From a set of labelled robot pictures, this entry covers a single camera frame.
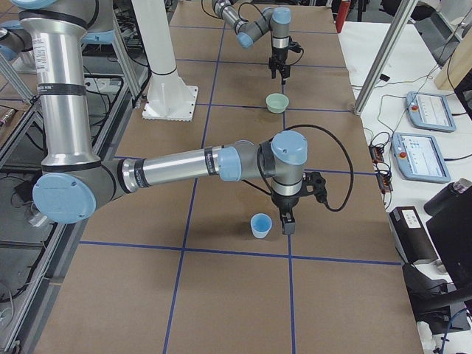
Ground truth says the black monitor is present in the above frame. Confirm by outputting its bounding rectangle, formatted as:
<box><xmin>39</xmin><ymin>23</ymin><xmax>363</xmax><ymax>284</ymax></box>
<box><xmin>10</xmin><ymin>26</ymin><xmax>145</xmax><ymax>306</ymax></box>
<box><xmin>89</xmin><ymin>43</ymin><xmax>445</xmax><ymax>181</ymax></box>
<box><xmin>426</xmin><ymin>191</ymin><xmax>471</xmax><ymax>288</ymax></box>

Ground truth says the aluminium frame post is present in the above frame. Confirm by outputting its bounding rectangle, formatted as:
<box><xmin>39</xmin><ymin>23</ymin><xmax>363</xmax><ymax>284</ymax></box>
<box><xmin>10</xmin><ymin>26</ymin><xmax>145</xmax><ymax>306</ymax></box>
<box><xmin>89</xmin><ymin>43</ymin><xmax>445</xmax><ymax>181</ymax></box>
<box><xmin>353</xmin><ymin>0</ymin><xmax>418</xmax><ymax>116</ymax></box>

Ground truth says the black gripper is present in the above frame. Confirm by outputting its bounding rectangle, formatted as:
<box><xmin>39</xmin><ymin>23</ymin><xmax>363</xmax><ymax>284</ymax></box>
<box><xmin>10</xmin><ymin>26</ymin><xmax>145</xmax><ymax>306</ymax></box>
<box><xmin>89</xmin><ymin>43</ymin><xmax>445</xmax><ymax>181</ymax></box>
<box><xmin>268</xmin><ymin>47</ymin><xmax>291</xmax><ymax>86</ymax></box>
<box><xmin>271</xmin><ymin>193</ymin><xmax>300</xmax><ymax>235</ymax></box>

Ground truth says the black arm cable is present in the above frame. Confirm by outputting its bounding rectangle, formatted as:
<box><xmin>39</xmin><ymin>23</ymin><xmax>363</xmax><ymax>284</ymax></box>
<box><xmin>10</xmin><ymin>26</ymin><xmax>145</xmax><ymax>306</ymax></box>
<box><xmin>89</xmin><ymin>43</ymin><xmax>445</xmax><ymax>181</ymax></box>
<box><xmin>201</xmin><ymin>0</ymin><xmax>305</xmax><ymax>55</ymax></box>
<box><xmin>257</xmin><ymin>124</ymin><xmax>355</xmax><ymax>213</ymax></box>

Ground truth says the white pedestal base plate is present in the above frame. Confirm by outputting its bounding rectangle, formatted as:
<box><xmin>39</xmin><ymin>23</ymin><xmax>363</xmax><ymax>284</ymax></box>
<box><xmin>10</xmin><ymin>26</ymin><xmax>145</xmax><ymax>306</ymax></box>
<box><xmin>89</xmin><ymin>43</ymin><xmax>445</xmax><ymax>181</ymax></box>
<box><xmin>142</xmin><ymin>83</ymin><xmax>198</xmax><ymax>122</ymax></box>

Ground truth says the black box on desk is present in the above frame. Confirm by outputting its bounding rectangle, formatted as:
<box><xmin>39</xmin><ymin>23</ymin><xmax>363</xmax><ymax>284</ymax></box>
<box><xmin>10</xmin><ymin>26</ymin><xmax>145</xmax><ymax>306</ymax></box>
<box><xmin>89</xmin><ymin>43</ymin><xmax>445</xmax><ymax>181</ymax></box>
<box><xmin>389</xmin><ymin>206</ymin><xmax>438</xmax><ymax>265</ymax></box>

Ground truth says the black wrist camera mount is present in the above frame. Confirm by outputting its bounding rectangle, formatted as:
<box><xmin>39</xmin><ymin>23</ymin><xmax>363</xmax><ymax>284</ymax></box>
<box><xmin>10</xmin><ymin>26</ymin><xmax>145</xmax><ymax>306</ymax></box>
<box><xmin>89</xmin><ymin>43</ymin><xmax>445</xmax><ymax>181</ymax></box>
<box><xmin>301</xmin><ymin>172</ymin><xmax>328</xmax><ymax>206</ymax></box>

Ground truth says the lower teach pendant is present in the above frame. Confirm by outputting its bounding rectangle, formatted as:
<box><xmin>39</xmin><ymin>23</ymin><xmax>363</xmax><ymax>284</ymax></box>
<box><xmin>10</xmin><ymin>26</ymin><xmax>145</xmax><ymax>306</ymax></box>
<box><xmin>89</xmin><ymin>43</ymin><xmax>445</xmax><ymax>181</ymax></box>
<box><xmin>392</xmin><ymin>132</ymin><xmax>451</xmax><ymax>184</ymax></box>

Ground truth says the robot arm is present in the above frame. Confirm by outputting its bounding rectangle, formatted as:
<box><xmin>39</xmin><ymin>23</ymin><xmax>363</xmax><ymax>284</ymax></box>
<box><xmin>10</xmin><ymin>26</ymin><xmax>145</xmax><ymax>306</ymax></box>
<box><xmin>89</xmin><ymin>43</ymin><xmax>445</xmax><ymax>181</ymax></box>
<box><xmin>212</xmin><ymin>1</ymin><xmax>301</xmax><ymax>85</ymax></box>
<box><xmin>11</xmin><ymin>1</ymin><xmax>308</xmax><ymax>235</ymax></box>

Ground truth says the white pedestal column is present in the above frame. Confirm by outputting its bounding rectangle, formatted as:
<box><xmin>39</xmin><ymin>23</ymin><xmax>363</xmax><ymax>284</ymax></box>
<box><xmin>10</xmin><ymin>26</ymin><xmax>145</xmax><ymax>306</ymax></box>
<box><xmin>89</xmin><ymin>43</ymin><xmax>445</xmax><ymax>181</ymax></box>
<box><xmin>129</xmin><ymin>0</ymin><xmax>182</xmax><ymax>121</ymax></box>

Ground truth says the upper teach pendant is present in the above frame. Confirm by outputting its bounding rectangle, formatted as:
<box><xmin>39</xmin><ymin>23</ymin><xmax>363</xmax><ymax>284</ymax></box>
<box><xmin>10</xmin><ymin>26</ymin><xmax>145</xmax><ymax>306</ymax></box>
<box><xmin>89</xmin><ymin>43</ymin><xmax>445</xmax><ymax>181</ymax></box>
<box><xmin>406</xmin><ymin>91</ymin><xmax>457</xmax><ymax>133</ymax></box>

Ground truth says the mint green bowl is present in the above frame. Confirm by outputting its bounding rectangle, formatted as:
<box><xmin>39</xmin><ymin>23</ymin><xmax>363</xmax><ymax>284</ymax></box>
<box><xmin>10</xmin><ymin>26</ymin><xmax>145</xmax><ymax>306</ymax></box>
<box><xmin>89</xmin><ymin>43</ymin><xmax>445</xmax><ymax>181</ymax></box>
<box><xmin>265</xmin><ymin>93</ymin><xmax>290</xmax><ymax>114</ymax></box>

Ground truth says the black water bottle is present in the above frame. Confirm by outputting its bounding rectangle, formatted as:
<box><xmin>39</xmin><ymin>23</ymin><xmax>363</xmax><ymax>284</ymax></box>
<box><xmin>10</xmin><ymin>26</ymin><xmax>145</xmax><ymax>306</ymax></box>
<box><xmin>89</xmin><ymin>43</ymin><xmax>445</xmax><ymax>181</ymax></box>
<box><xmin>423</xmin><ymin>178</ymin><xmax>471</xmax><ymax>216</ymax></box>

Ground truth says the red fire extinguisher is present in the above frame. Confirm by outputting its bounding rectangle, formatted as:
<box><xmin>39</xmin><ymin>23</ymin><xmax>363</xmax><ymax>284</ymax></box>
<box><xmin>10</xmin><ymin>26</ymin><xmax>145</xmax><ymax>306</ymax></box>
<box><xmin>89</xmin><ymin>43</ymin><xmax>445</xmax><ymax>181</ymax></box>
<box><xmin>335</xmin><ymin>0</ymin><xmax>350</xmax><ymax>34</ymax></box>

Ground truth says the teach pendant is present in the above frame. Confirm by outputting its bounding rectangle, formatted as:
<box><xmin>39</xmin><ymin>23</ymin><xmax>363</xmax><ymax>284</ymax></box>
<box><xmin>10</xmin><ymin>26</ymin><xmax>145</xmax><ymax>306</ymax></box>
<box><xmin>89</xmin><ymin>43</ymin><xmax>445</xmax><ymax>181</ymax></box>
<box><xmin>406</xmin><ymin>91</ymin><xmax>457</xmax><ymax>133</ymax></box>
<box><xmin>392</xmin><ymin>132</ymin><xmax>451</xmax><ymax>184</ymax></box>

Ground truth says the light blue plastic cup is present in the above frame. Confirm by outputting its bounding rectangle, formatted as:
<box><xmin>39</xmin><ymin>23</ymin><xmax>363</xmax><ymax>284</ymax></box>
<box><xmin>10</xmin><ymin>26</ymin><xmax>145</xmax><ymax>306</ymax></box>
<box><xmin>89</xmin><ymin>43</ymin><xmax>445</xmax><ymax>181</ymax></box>
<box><xmin>250</xmin><ymin>213</ymin><xmax>272</xmax><ymax>239</ymax></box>

